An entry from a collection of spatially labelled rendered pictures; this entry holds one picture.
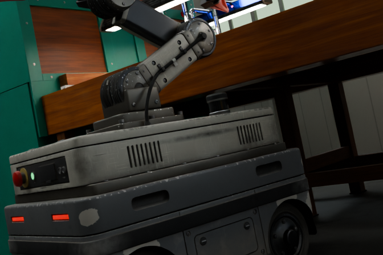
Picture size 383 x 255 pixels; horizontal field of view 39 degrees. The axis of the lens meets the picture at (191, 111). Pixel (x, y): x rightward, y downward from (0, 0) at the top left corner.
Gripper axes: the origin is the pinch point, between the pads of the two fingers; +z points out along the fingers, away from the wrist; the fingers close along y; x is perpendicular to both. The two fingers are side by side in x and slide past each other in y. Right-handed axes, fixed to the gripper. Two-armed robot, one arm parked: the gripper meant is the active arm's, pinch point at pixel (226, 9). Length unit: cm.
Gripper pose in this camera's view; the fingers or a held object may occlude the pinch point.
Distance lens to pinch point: 207.4
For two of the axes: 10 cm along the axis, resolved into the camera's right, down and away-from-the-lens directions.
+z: 6.4, 5.3, 5.5
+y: -7.3, 2.2, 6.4
